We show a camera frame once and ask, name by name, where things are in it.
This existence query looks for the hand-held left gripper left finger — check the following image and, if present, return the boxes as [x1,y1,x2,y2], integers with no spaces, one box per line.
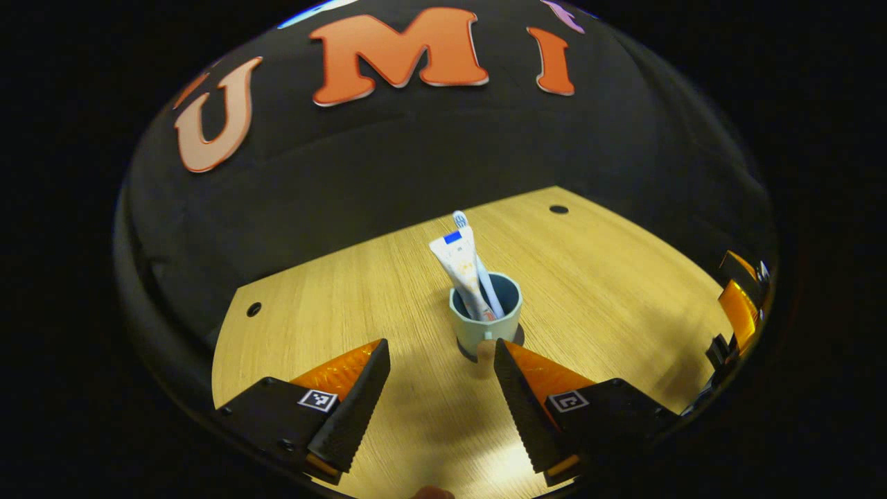
[215,338,392,486]

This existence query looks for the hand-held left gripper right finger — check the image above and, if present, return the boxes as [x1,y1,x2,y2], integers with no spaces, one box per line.
[493,338,676,487]

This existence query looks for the dark brown round coaster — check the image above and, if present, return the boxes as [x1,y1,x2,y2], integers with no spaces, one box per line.
[456,324,525,363]

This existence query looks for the light blue cup wooden handle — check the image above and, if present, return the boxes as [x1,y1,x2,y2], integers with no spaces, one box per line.
[448,272,523,362]

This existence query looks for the white toothbrush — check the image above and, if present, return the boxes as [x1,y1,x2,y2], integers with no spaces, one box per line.
[453,211,505,319]

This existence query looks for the white toothpaste tube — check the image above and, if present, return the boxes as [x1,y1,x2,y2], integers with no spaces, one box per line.
[428,225,498,322]

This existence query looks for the wooden desktop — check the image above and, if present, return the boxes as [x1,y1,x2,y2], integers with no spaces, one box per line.
[211,186,737,499]

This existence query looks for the black backdrop cloth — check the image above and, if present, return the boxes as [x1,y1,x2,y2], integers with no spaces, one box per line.
[114,0,777,417]

